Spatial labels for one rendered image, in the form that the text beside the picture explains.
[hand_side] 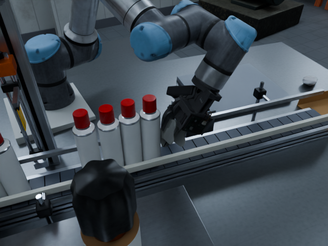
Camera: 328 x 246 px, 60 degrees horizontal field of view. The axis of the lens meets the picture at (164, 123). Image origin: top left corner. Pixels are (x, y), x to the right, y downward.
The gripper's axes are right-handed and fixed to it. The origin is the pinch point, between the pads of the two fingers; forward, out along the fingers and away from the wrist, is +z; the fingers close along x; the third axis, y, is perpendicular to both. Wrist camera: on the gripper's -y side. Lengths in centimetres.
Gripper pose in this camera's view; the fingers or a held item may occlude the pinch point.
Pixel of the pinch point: (164, 140)
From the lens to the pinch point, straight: 77.2
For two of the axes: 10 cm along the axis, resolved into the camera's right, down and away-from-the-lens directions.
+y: 3.4, 5.9, -7.3
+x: 8.2, 2.1, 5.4
